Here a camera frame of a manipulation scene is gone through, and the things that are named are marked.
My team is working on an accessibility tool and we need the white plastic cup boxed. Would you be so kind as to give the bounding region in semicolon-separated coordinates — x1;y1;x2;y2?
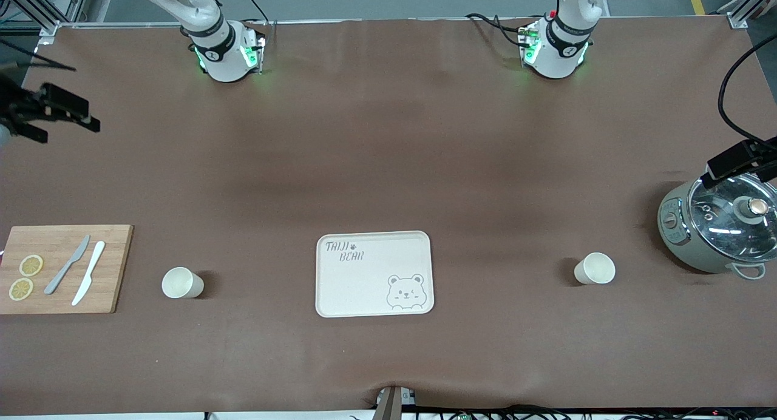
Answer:
161;266;205;299
574;252;616;285

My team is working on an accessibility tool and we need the aluminium frame profile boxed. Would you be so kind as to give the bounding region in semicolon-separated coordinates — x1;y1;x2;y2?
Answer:
719;0;777;29
0;0;92;33

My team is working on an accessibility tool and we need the white plastic knife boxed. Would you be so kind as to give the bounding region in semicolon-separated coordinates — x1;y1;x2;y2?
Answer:
72;241;106;307

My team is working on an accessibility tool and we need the sage green electric cooker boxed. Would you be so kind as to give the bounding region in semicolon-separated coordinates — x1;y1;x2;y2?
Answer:
657;174;777;280

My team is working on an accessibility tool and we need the white bear print tray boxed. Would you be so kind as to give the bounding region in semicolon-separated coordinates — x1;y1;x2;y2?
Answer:
315;231;435;318

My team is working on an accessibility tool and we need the bamboo cutting board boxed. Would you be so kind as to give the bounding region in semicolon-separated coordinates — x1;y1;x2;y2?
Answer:
0;225;134;315

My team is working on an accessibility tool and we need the aluminium camera post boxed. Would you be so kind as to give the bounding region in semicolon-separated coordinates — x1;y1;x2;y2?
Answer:
373;385;418;420

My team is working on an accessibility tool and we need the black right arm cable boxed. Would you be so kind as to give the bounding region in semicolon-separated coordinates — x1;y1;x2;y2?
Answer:
236;0;270;25

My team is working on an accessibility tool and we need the grey plastic knife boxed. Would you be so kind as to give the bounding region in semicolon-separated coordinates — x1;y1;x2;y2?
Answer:
44;235;90;295

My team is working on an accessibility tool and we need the brown table mat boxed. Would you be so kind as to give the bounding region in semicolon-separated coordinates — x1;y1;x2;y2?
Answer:
0;16;777;416

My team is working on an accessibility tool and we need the glass cooker lid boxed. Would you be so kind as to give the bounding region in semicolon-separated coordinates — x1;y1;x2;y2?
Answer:
688;172;777;263

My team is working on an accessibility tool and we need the black left arm base cable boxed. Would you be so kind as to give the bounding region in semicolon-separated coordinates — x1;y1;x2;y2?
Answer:
466;12;535;48

